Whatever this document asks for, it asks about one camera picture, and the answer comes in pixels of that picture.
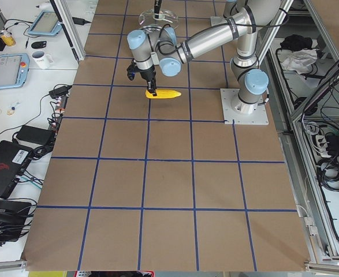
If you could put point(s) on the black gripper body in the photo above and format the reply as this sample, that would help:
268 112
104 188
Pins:
147 74
157 6

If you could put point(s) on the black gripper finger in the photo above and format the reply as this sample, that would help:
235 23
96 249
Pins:
149 86
153 91

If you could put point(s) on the yellow corn cob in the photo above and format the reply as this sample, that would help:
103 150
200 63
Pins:
163 94

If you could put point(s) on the glass pot lid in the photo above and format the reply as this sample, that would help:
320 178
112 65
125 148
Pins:
151 21

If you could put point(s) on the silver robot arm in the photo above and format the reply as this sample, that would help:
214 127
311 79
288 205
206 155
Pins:
157 51

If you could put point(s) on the black power adapter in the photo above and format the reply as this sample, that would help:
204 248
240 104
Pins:
60 91

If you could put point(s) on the white mug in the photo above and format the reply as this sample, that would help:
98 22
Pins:
42 59

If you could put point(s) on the blue teach pendant far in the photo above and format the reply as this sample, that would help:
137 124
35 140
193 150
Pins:
46 24

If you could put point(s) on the blue teach pendant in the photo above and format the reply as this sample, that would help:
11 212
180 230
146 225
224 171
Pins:
13 70
46 24

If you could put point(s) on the blue teach pendant near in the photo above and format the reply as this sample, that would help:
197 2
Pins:
13 70

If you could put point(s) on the black laptop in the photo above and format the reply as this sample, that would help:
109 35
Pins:
14 159

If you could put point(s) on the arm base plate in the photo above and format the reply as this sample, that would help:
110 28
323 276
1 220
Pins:
237 112
215 20

